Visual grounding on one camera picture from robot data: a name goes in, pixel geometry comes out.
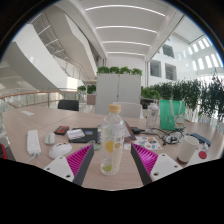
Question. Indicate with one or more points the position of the white cabinet with plants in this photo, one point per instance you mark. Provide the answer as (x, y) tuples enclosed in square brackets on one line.
[(116, 90)]

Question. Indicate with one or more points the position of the black office chair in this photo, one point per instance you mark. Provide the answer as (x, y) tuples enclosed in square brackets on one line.
[(68, 105)]

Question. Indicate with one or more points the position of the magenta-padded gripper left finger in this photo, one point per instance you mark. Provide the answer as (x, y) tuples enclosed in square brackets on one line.
[(60, 166)]

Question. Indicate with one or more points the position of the white cup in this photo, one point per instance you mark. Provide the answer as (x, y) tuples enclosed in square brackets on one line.
[(187, 150)]

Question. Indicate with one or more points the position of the clear plastic drink bottle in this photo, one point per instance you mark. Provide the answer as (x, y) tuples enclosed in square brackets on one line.
[(112, 140)]

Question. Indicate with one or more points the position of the row of green plants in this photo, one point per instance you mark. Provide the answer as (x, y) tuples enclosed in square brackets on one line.
[(186, 93)]

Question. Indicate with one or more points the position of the glass railing with wooden handrail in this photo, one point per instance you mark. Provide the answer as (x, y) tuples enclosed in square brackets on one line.
[(33, 98)]

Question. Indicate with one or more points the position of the white chair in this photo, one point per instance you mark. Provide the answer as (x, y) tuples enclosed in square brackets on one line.
[(130, 110)]

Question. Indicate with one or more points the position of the colourful sticker sheet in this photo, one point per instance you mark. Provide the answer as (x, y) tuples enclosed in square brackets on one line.
[(148, 142)]

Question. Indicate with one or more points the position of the small blue tube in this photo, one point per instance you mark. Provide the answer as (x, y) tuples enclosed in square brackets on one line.
[(96, 147)]

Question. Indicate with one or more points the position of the large white computer mouse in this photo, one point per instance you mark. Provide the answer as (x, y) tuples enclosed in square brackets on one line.
[(60, 150)]

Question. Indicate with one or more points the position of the flat round red coaster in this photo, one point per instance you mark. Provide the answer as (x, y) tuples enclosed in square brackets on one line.
[(202, 155)]

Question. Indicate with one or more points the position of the clear shaker bottle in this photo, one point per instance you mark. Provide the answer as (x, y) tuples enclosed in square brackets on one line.
[(152, 116)]

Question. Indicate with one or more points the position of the green gift bag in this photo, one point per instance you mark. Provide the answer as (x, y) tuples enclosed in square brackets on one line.
[(168, 115)]

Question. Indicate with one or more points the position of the brown planter with plants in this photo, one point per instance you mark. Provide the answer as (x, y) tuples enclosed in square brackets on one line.
[(91, 98)]

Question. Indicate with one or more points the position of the ceiling light strips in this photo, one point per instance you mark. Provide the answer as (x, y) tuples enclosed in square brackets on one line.
[(126, 28)]

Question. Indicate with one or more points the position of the black charger block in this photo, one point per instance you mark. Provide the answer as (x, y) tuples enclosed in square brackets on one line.
[(137, 130)]

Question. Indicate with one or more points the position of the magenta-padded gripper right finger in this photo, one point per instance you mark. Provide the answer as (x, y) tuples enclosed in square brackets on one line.
[(165, 166)]

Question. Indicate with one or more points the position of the white paper sheet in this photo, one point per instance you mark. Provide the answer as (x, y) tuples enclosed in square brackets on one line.
[(27, 113)]

